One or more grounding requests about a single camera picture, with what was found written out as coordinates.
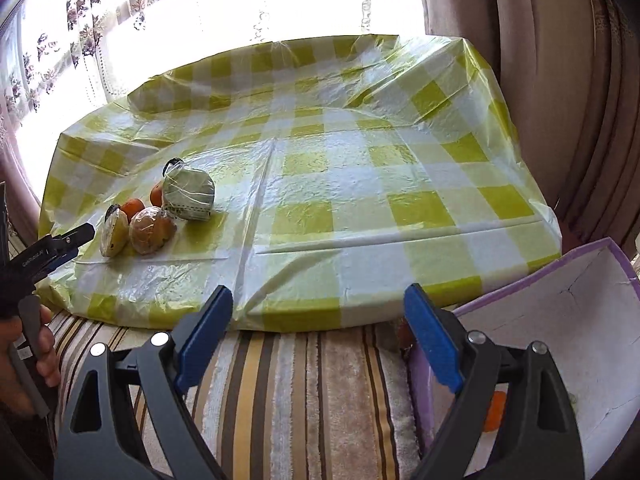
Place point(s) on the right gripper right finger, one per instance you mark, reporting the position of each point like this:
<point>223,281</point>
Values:
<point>511,416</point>

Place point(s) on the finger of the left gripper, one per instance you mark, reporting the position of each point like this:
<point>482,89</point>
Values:
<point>50,252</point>

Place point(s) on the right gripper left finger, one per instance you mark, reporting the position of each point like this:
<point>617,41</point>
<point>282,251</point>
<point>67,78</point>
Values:
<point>99,437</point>

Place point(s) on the yellow pear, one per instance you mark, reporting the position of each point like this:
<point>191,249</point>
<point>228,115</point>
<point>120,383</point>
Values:
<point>115,232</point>

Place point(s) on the orange fruit front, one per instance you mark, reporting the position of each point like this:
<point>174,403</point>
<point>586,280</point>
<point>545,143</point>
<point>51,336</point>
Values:
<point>131,207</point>

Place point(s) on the orange fruit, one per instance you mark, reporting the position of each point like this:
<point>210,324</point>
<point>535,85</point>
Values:
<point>156,195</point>
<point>131,207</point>
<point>495,411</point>

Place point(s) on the brown-yellow fruit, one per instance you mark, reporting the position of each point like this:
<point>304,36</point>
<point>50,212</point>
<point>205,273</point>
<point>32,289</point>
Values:
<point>150,229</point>

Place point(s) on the green melon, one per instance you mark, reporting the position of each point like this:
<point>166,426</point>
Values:
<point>188,193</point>

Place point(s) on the orange fruit in box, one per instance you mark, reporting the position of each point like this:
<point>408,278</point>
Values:
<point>495,411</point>

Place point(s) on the orange fruit rear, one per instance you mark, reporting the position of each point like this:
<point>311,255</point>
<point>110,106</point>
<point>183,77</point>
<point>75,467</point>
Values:
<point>156,195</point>

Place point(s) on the purple-edged white cardboard box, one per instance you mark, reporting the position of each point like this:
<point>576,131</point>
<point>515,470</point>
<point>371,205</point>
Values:
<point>585,308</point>

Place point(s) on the floral lace curtain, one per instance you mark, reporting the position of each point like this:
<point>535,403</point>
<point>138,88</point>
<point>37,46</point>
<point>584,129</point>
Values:
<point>62,58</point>

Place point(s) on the yellow checkered plastic tablecloth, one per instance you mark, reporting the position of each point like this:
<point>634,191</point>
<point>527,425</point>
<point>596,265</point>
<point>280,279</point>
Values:
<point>346,169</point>

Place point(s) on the brown curtain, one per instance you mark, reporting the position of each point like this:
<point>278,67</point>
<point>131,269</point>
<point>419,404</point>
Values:
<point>569,71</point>

